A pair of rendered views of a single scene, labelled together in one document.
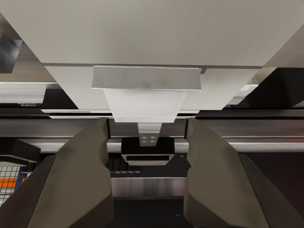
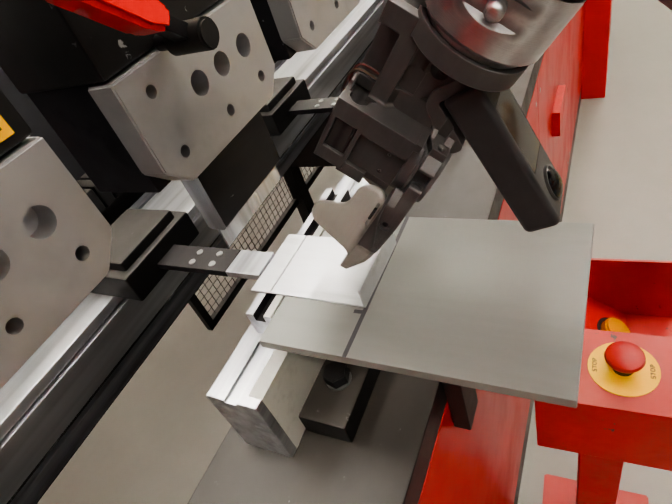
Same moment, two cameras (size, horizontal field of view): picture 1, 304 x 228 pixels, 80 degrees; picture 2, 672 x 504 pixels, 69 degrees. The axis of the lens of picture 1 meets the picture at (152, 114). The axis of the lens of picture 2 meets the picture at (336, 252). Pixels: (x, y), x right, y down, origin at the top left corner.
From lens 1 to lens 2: 0.37 m
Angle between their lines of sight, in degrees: 49
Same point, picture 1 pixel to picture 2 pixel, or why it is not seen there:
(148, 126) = (259, 261)
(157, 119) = (273, 273)
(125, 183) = (269, 185)
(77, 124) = not seen: hidden behind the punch
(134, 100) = (332, 257)
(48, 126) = not seen: hidden behind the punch
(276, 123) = not seen: outside the picture
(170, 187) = (240, 216)
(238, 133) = (15, 444)
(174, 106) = (299, 290)
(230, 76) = (339, 334)
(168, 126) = (136, 317)
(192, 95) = (314, 307)
